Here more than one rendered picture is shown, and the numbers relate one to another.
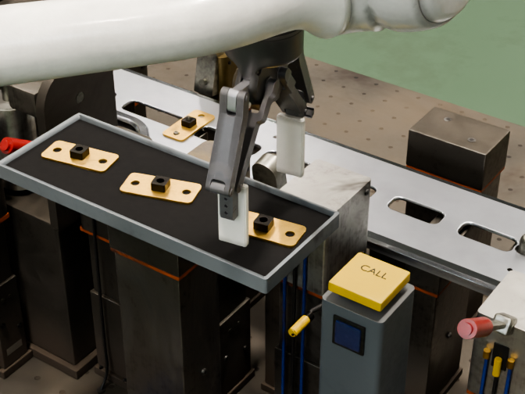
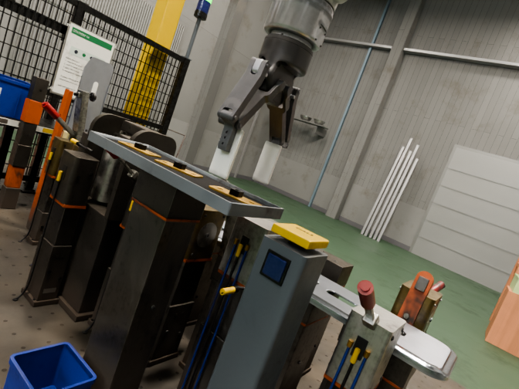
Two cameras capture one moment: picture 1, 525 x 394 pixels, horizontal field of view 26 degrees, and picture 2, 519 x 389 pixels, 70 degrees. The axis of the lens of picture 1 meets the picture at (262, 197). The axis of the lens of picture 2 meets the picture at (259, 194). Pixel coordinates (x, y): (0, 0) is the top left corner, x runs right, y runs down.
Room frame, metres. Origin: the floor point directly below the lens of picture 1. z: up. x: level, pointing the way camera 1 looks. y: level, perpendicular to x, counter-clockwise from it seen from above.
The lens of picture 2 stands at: (0.38, -0.03, 1.25)
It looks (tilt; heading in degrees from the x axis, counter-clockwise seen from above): 7 degrees down; 359
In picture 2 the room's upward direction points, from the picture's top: 20 degrees clockwise
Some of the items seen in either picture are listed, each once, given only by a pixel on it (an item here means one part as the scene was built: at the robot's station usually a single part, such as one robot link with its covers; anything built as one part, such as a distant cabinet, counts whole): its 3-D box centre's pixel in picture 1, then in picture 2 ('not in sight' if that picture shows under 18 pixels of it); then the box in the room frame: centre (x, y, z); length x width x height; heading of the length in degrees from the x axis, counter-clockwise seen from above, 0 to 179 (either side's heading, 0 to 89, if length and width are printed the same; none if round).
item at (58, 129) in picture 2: not in sight; (49, 160); (1.63, 0.66, 0.95); 0.03 x 0.01 x 0.50; 55
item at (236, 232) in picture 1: (233, 213); (225, 151); (0.89, 0.03, 1.22); 0.03 x 0.01 x 0.07; 65
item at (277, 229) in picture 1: (263, 223); (235, 193); (0.96, 0.00, 1.17); 0.08 x 0.04 x 0.01; 65
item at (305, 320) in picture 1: (319, 305); (243, 287); (1.02, -0.07, 1.00); 0.12 x 0.01 x 0.01; 145
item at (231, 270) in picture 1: (162, 194); (178, 171); (1.02, 0.11, 1.16); 0.37 x 0.14 x 0.02; 55
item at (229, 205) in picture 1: (224, 199); (225, 130); (0.88, 0.04, 1.25); 0.03 x 0.01 x 0.05; 155
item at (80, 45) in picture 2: not in sight; (83, 66); (2.09, 0.89, 1.30); 0.23 x 0.02 x 0.31; 145
